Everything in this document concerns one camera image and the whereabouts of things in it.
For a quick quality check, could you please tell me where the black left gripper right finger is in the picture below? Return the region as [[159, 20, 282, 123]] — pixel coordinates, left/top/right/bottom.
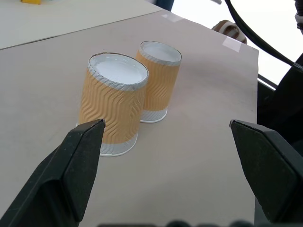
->
[[229, 119, 303, 223]]

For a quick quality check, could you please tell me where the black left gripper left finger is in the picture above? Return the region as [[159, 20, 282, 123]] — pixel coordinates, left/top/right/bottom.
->
[[0, 118, 106, 227]]

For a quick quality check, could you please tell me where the black bulky object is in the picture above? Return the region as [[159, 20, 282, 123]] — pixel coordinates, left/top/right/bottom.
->
[[256, 52, 303, 152]]

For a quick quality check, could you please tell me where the beige table mat sheet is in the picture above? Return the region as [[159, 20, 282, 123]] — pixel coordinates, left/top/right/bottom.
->
[[0, 10, 259, 227]]

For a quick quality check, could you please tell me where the orange ripple paper cup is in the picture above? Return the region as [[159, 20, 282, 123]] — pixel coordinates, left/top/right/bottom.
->
[[135, 41, 182, 123], [75, 53, 149, 157]]

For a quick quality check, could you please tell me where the clear tape strip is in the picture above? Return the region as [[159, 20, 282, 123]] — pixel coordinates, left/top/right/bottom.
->
[[161, 12, 183, 24], [222, 36, 242, 53]]

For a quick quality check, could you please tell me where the brown tape roll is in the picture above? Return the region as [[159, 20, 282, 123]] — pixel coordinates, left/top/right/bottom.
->
[[211, 19, 248, 45]]

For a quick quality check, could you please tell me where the dark blue object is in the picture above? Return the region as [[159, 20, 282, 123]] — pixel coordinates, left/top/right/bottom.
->
[[154, 0, 176, 12]]

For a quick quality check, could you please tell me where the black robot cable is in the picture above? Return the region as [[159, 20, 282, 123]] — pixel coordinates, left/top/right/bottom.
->
[[224, 0, 303, 70]]

